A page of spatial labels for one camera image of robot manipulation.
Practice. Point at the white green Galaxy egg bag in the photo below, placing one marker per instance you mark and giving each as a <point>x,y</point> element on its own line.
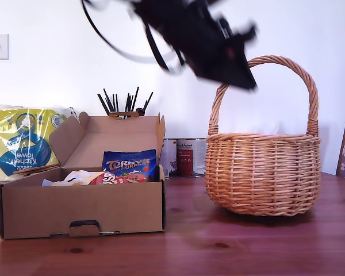
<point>74,178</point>

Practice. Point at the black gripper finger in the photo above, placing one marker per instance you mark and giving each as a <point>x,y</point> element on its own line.
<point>215,69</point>
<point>237,57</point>

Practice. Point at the blue Terry's orange egg bag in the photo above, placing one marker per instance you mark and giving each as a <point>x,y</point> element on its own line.
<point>126,164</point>

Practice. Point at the brown cork coaster stack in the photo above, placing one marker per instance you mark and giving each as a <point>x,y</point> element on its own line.
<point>36,169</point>

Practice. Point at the bunch of black sticks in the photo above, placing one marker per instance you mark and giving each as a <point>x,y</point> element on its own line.
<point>110,103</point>

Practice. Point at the white label tin can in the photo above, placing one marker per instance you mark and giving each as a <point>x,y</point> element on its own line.
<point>169,158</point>

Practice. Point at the wooden stick holder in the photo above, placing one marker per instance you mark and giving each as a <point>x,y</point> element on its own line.
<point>125,115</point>

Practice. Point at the open brown cardboard box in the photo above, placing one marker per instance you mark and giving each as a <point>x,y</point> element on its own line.
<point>74,207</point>

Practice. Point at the yellow blue kitchen towel pack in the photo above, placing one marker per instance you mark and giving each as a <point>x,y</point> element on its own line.
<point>17,143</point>

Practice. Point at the red label tin can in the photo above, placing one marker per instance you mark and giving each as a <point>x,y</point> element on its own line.
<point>191,158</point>

